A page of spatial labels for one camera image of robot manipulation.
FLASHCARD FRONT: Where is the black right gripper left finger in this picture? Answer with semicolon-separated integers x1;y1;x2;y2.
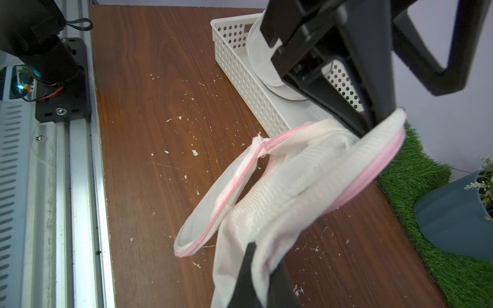
227;243;262;308

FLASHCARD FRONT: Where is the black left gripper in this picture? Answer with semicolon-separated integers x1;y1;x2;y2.
260;1;396;137

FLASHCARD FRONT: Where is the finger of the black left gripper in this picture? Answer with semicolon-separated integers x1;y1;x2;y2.
390;1;492;96

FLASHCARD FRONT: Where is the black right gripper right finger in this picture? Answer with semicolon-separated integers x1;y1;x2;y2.
267;262;300;308

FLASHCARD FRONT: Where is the white perforated plastic basket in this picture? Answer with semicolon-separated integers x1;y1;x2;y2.
210;12;365;138

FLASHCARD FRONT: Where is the green artificial grass mat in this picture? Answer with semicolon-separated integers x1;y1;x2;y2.
378;124;492;307

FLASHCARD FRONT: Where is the artificial plant in teal pot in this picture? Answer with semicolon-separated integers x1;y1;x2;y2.
414;158;492;260

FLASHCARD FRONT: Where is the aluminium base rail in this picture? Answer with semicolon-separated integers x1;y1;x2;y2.
0;0;116;308

